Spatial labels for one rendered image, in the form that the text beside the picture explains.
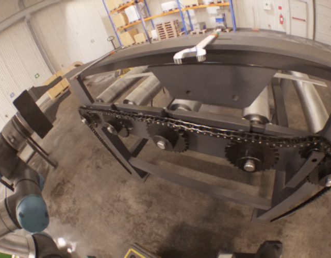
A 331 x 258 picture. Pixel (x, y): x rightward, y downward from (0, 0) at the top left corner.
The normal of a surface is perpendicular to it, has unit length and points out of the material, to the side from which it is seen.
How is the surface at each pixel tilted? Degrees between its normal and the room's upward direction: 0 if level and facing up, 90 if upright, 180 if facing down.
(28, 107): 90
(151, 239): 0
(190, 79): 90
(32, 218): 90
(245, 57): 90
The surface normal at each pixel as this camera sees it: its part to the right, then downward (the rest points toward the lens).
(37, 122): 0.84, 0.18
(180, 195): -0.26, -0.69
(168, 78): -0.47, 0.70
